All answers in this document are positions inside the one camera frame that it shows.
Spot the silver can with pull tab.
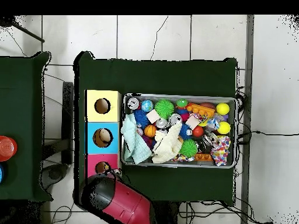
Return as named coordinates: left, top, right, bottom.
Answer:
left=126, top=96, right=141, bottom=111

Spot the red cup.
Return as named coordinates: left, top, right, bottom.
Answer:
left=0, top=135, right=18, bottom=162

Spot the blue spiky ball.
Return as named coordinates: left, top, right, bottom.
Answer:
left=134, top=110, right=150, bottom=129

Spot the dark green table cloth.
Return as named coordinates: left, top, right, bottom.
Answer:
left=74, top=51, right=239, bottom=205

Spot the yellow tennis ball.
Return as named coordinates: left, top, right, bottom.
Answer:
left=217, top=121, right=231, bottom=136

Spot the large green spiky ball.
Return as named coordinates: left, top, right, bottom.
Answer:
left=154, top=99, right=176, bottom=119

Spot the silver can with open top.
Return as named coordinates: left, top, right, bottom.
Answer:
left=168, top=113, right=183, bottom=127

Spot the orange plastic toy piece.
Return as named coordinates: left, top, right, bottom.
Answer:
left=186, top=102, right=215, bottom=120

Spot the clear mesh bin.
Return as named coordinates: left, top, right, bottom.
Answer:
left=121, top=93, right=237, bottom=169

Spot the mint green muslin cloth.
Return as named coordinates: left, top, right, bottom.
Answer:
left=120, top=113, right=152, bottom=164

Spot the small green spiky ball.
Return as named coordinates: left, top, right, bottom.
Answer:
left=179, top=139, right=199, bottom=159

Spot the flat orange plastic tray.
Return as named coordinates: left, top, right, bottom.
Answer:
left=195, top=153, right=214, bottom=162

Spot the cream yellow muslin cloth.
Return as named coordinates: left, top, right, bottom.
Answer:
left=151, top=122, right=184, bottom=164

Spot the black floor stand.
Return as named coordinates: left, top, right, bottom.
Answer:
left=41, top=81, right=75, bottom=187

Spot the green cloth side table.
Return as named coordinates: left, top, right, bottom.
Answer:
left=0, top=52, right=52, bottom=202

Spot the wooden box with three holes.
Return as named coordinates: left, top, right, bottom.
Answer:
left=84, top=89, right=123, bottom=180

